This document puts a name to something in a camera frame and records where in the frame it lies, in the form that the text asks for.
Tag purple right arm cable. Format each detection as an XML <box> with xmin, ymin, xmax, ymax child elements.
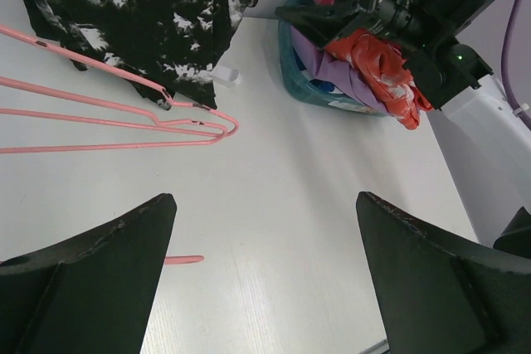
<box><xmin>483</xmin><ymin>0</ymin><xmax>531</xmax><ymax>131</ymax></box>

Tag teal plastic basin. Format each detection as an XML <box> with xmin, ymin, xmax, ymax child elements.
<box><xmin>278</xmin><ymin>20</ymin><xmax>387</xmax><ymax>116</ymax></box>

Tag orange trousers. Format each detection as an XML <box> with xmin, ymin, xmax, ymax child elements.
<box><xmin>325</xmin><ymin>29</ymin><xmax>433</xmax><ymax>130</ymax></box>

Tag pink hanger of black trousers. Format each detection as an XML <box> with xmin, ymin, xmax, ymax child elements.
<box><xmin>1</xmin><ymin>25</ymin><xmax>240</xmax><ymax>136</ymax></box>

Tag pink hanger of orange trousers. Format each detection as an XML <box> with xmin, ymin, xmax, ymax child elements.
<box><xmin>163</xmin><ymin>255</ymin><xmax>205</xmax><ymax>265</ymax></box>

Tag purple trousers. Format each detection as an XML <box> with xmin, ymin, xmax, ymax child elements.
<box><xmin>290</xmin><ymin>27</ymin><xmax>390</xmax><ymax>115</ymax></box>

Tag black white trousers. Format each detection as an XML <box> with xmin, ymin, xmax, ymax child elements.
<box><xmin>23</xmin><ymin>0</ymin><xmax>256</xmax><ymax>109</ymax></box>

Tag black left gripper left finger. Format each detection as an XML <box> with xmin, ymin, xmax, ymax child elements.
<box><xmin>1</xmin><ymin>194</ymin><xmax>177</xmax><ymax>353</ymax></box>

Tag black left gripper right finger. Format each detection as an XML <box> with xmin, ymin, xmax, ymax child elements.
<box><xmin>356</xmin><ymin>192</ymin><xmax>530</xmax><ymax>353</ymax></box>

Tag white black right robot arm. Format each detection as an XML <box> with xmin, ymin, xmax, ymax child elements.
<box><xmin>275</xmin><ymin>0</ymin><xmax>530</xmax><ymax>258</ymax></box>

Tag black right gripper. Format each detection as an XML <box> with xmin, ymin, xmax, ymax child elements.
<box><xmin>275</xmin><ymin>0</ymin><xmax>409</xmax><ymax>46</ymax></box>

